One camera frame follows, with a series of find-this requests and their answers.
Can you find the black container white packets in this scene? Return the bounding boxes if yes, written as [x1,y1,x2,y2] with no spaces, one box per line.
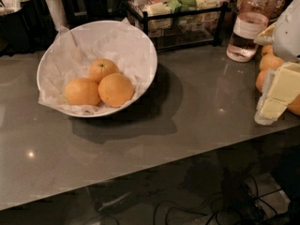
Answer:
[0,0,35,53]

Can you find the packets in rack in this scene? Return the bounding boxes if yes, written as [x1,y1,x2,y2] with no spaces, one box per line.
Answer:
[137,0,230,38]

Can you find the black wire rack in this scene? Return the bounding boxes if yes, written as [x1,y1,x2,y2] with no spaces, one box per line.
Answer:
[124,0,228,51]

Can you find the white cup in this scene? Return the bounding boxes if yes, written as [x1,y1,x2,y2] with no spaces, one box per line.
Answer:
[45,0,68,31]

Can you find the black container with stirrers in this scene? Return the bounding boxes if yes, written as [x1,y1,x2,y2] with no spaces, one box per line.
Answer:
[83,0,108,20]

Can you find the black floor cables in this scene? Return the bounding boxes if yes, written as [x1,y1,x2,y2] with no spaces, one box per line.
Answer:
[83,175,292,225]

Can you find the back orange with stem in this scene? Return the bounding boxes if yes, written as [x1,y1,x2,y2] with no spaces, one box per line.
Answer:
[88,58,119,83]

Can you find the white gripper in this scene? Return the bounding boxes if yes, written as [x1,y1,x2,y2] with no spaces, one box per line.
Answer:
[254,0,300,125]

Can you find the white bowl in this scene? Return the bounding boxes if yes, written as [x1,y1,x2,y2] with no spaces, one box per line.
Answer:
[36,20,158,118]

